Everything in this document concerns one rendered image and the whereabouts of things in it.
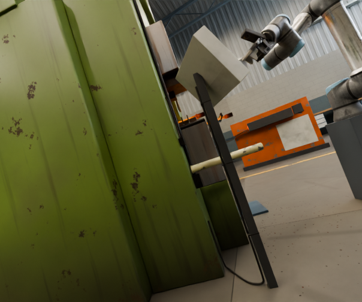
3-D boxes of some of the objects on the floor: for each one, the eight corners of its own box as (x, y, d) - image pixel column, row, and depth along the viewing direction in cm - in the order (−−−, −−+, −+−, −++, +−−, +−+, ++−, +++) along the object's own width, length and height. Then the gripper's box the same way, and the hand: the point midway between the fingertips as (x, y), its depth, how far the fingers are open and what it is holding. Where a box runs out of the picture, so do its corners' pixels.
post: (275, 281, 88) (200, 74, 96) (278, 287, 84) (200, 71, 92) (267, 283, 88) (193, 77, 97) (270, 289, 84) (192, 74, 93)
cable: (265, 260, 105) (205, 96, 113) (278, 287, 84) (204, 81, 91) (224, 269, 109) (169, 109, 117) (228, 298, 87) (159, 99, 95)
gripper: (280, 39, 92) (258, 64, 86) (267, 51, 100) (246, 75, 94) (267, 26, 91) (245, 51, 85) (256, 40, 100) (234, 63, 94)
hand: (243, 58), depth 90 cm, fingers closed
